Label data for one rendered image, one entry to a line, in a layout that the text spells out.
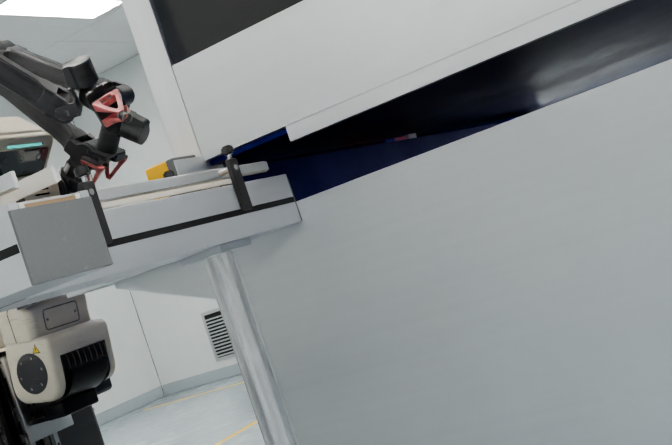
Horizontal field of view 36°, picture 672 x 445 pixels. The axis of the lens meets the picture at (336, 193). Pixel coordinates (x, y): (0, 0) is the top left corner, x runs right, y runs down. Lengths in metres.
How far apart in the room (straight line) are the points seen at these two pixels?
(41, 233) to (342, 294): 0.83
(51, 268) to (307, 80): 0.82
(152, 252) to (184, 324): 7.77
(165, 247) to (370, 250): 0.42
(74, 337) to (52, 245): 1.55
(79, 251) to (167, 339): 8.29
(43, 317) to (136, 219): 1.20
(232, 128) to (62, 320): 0.98
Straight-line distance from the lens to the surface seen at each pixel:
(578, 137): 1.65
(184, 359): 9.38
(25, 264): 1.12
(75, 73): 2.43
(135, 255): 1.49
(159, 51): 2.02
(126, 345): 9.41
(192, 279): 2.16
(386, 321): 1.82
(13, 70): 2.44
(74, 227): 1.18
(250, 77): 1.90
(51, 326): 2.71
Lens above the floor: 0.78
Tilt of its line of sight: 3 degrees up
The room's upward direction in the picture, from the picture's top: 19 degrees counter-clockwise
